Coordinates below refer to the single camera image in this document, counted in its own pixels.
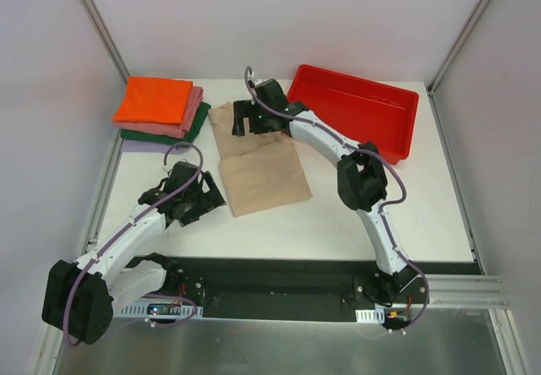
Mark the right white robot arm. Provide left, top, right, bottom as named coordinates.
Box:
left=232, top=73, right=418, bottom=307

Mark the red plastic tray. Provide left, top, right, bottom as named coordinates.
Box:
left=287, top=64, right=419, bottom=165

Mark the beige t shirt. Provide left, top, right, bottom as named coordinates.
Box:
left=209, top=102, right=312, bottom=217

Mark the folded lavender t shirt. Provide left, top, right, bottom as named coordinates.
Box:
left=121, top=139, right=172, bottom=154

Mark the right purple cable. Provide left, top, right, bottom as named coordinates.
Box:
left=244, top=66, right=431, bottom=334

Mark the folded pink t shirt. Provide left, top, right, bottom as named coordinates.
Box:
left=112, top=86, right=204, bottom=139

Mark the right white cable duct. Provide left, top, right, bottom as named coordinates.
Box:
left=355, top=308, right=385, bottom=324

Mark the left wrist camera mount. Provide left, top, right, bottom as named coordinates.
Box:
left=161, top=166, right=172, bottom=178

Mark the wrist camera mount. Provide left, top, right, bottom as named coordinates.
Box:
left=249, top=79, right=287, bottom=109
left=161, top=166, right=172, bottom=178

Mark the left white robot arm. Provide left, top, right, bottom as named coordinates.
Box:
left=41, top=161, right=226, bottom=345

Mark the left white cable duct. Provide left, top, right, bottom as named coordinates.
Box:
left=114, top=302, right=203, bottom=320

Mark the aluminium frame post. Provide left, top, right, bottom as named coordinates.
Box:
left=79, top=0, right=130, bottom=84
left=427, top=0, right=493, bottom=97

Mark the left aluminium frame post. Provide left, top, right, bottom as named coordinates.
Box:
left=79, top=0, right=130, bottom=84

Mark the folded green t shirt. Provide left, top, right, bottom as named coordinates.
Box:
left=120, top=101, right=211, bottom=145

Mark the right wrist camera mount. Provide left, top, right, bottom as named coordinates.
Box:
left=249, top=79, right=287, bottom=109

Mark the right aluminium frame post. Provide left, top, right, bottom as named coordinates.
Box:
left=427, top=0, right=493, bottom=97

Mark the folded orange t shirt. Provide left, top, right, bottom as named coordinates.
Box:
left=112, top=76, right=194, bottom=124

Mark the white cable duct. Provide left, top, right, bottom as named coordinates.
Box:
left=355, top=308, right=385, bottom=324
left=114, top=302, right=203, bottom=320

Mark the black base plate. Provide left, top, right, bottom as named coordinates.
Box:
left=130, top=256, right=428, bottom=320

